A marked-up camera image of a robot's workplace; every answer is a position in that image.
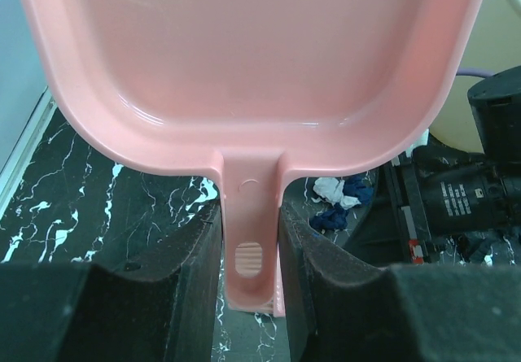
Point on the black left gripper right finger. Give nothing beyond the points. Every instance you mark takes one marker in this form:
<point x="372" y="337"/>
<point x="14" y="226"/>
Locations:
<point x="340" y="308"/>

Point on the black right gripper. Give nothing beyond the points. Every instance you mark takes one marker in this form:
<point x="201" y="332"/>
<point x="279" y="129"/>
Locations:
<point x="468" y="197"/>

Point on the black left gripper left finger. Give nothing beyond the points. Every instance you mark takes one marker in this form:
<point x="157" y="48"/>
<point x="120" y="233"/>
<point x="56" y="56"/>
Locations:
<point x="157" y="306"/>

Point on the pink plastic dustpan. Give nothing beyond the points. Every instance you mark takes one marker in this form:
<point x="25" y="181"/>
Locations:
<point x="252" y="94"/>

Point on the pink hand brush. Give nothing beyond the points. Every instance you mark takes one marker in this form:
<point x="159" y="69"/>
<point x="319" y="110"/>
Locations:
<point x="268" y="305"/>

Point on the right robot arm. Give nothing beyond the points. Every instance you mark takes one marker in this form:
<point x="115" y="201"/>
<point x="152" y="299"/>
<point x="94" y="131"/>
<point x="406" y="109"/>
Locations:
<point x="495" y="105"/>

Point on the blue paper scrap left edge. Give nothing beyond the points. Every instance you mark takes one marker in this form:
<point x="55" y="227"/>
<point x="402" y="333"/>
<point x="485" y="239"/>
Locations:
<point x="354" y="186"/>

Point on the large blue paper scrap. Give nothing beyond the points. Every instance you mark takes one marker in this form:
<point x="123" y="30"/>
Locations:
<point x="330" y="220"/>

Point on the white paper scrap left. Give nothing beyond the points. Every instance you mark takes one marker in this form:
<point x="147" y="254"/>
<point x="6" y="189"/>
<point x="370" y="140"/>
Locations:
<point x="331" y="190"/>

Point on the beige plastic bucket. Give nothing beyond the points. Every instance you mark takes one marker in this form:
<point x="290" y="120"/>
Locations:
<point x="494" y="45"/>

